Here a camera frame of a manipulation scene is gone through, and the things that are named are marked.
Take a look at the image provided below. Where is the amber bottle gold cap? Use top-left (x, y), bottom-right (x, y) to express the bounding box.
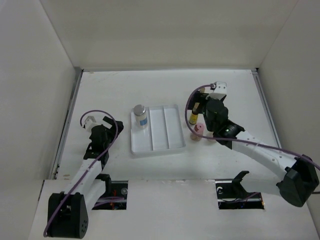
top-left (197, 86), bottom-right (208, 111)
top-left (188, 102), bottom-right (200, 125)

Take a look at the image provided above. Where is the silver-lid jar blue label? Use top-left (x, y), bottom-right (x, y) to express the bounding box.
top-left (133, 104), bottom-right (148, 129)

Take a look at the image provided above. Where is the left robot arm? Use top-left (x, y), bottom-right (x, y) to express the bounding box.
top-left (43, 116), bottom-right (124, 239)

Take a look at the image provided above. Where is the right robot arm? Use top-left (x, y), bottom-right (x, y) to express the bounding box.
top-left (185, 88), bottom-right (320, 208)

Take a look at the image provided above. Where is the yellow-lid spice shaker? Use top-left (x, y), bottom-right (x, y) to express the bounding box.
top-left (207, 135), bottom-right (217, 144)

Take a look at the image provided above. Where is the pink-lid spice shaker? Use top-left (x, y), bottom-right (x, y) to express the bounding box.
top-left (190, 122), bottom-right (205, 141)

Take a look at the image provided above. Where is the white three-compartment tray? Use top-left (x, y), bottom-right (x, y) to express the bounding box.
top-left (130, 104), bottom-right (186, 158)

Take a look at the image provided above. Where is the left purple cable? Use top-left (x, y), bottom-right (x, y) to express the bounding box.
top-left (42, 109), bottom-right (125, 237)

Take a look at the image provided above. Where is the purple cable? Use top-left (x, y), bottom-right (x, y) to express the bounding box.
top-left (184, 83), bottom-right (320, 171)
top-left (42, 109), bottom-right (125, 237)

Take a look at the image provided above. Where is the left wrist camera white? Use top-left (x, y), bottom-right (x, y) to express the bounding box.
top-left (83, 115), bottom-right (98, 133)

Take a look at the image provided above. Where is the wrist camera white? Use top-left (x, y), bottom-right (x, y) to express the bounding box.
top-left (83, 115), bottom-right (98, 133)
top-left (208, 81), bottom-right (227, 101)

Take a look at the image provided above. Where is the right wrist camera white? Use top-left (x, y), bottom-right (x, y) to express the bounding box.
top-left (208, 81), bottom-right (227, 101)

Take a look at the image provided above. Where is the left aluminium rail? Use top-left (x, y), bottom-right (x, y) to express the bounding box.
top-left (48, 66), bottom-right (83, 180)

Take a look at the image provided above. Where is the aluminium rail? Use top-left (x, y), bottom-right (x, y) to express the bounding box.
top-left (48, 66), bottom-right (83, 180)
top-left (251, 68), bottom-right (282, 148)

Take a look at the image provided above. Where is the right aluminium rail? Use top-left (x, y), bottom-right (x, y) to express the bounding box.
top-left (251, 68), bottom-right (282, 148)

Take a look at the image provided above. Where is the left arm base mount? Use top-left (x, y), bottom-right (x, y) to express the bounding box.
top-left (93, 181), bottom-right (129, 211)

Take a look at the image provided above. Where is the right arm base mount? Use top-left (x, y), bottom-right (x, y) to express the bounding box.
top-left (215, 170), bottom-right (265, 210)

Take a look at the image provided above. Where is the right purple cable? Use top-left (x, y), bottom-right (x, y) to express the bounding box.
top-left (184, 83), bottom-right (320, 171)

